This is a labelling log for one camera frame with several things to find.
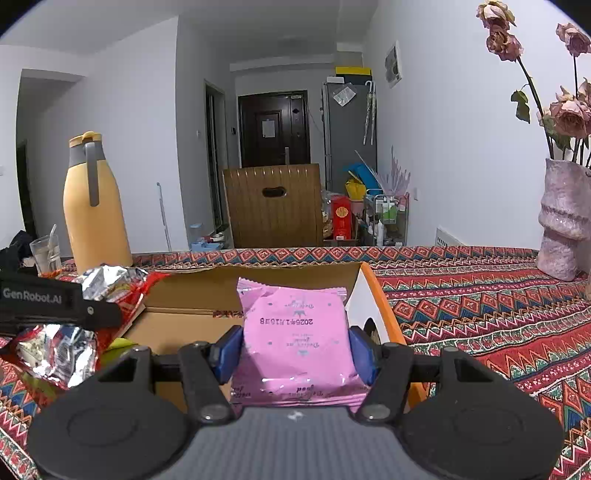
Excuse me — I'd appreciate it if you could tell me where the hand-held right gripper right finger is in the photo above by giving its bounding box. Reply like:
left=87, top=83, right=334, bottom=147
left=349, top=327, right=499, bottom=425

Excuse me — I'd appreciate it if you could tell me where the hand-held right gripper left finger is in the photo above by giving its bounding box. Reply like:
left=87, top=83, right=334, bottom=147
left=95, top=325, right=245, bottom=424

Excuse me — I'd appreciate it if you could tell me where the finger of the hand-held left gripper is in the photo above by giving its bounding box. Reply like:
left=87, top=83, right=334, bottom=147
left=78, top=300, right=123, bottom=331

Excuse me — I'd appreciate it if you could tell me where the long lime green snack packet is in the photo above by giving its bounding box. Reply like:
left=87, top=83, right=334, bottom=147
left=104, top=338, right=139, bottom=365

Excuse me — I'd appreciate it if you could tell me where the red silver snack packet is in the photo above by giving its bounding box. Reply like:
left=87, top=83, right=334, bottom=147
left=0, top=264, right=169, bottom=391

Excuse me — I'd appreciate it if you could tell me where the pink snack packet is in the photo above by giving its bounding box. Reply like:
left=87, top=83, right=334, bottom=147
left=231, top=277, right=370, bottom=414

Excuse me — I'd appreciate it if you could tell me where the orange pumpkin print cardboard box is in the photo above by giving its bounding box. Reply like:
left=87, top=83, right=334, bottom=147
left=111, top=261, right=428, bottom=414

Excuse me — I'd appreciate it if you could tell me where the clear drinking glass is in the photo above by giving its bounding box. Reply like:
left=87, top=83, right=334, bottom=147
left=29, top=224, right=63, bottom=278

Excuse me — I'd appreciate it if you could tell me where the pile of dark clothes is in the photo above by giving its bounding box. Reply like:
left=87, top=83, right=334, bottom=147
left=0, top=230, right=35, bottom=278

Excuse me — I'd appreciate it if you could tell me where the yellow thermos jug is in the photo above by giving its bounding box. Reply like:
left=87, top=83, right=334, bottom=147
left=63, top=131, right=134, bottom=275

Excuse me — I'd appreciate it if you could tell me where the blue plastic stool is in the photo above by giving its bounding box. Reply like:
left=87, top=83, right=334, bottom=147
left=187, top=224, right=232, bottom=252

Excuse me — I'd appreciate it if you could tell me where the wooden chair back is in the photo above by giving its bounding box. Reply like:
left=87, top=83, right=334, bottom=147
left=222, top=162, right=325, bottom=250

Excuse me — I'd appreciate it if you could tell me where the red gift box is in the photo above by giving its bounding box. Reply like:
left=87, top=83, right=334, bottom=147
left=331, top=195, right=354, bottom=240

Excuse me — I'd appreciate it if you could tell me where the blue plastic board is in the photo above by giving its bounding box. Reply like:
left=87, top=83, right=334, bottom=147
left=348, top=161, right=382, bottom=190

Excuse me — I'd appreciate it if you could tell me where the pink feather decoration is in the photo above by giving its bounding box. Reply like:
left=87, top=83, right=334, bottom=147
left=383, top=148, right=411, bottom=195

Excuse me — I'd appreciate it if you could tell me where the grey refrigerator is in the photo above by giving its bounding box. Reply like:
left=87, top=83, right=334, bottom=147
left=322, top=80, right=378, bottom=190

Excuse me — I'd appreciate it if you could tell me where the dark entrance door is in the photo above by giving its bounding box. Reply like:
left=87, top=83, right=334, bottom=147
left=238, top=90, right=311, bottom=169

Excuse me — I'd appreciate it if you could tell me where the pink textured vase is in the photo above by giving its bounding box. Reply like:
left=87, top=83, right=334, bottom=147
left=536, top=158, right=591, bottom=282

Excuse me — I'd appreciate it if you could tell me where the white folded umbrella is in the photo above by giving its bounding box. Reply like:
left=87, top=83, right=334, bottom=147
left=362, top=79, right=377, bottom=146

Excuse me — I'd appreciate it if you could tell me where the yellow black box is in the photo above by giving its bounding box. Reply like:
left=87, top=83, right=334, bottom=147
left=335, top=66, right=372, bottom=84

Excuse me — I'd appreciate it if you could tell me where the dried rose bouquet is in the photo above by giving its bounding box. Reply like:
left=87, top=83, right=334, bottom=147
left=475, top=0, right=591, bottom=169

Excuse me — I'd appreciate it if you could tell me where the wire storage cart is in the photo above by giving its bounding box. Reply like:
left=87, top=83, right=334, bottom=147
left=364, top=191, right=410, bottom=247

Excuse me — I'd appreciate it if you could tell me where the white wall panel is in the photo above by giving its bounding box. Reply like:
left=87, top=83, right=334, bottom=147
left=384, top=41, right=403, bottom=88

